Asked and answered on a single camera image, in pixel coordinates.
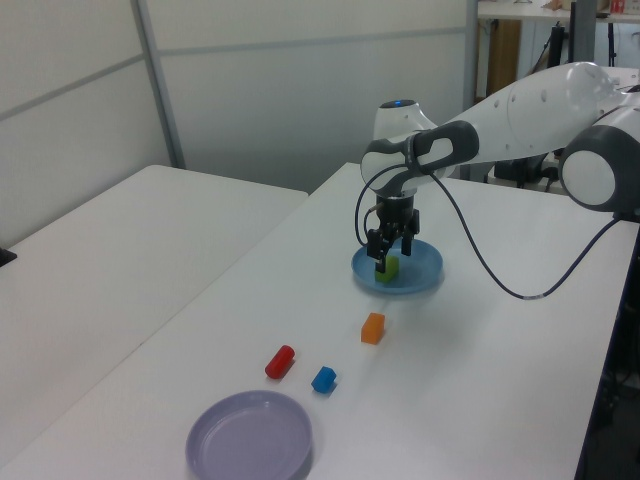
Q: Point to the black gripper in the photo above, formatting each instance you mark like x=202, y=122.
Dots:
x=398, y=215

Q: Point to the green block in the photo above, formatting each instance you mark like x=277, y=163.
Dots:
x=390, y=272

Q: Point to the orange block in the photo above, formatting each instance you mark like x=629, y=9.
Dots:
x=372, y=330

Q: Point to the blue block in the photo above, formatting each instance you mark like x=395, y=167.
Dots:
x=323, y=380

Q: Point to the red block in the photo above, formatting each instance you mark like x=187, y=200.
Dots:
x=279, y=362

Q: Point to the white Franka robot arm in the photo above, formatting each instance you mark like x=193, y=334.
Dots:
x=525, y=115

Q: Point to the blue plate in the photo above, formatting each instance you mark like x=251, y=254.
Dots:
x=420, y=270

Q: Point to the dark chair base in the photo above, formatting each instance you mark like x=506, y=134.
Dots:
x=520, y=172

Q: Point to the brown wooden panel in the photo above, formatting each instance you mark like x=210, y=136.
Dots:
x=504, y=60

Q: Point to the purple plate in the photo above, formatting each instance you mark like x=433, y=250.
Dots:
x=250, y=440

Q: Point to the white adjoining table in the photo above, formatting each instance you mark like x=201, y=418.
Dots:
x=125, y=250

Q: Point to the white background desk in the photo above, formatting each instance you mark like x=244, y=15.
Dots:
x=530, y=11

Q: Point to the black upright panel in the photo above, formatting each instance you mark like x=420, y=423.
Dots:
x=582, y=30

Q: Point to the small red box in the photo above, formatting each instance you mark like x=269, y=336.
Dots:
x=618, y=6

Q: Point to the grey partition post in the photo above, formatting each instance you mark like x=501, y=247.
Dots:
x=157, y=85
x=471, y=50

